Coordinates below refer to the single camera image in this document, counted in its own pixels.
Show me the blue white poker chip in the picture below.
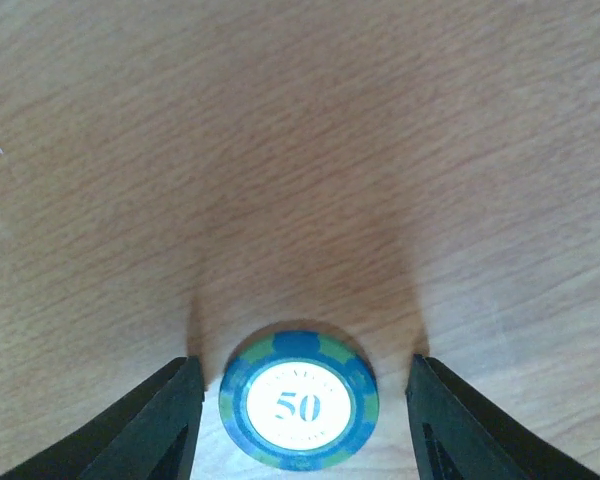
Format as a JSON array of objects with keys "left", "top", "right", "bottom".
[{"left": 218, "top": 323, "right": 380, "bottom": 472}]

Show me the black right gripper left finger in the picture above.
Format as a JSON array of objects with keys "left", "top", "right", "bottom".
[{"left": 0, "top": 356, "right": 204, "bottom": 479}]

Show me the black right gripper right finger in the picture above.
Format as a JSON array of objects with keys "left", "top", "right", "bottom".
[{"left": 405, "top": 354, "right": 600, "bottom": 479}]

